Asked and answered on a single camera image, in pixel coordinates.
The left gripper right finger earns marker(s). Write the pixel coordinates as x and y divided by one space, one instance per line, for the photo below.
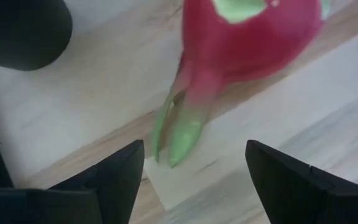
291 193

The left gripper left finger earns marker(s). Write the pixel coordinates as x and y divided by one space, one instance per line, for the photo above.
120 180

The pink dragon fruit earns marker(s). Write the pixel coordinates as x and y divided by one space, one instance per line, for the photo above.
244 46

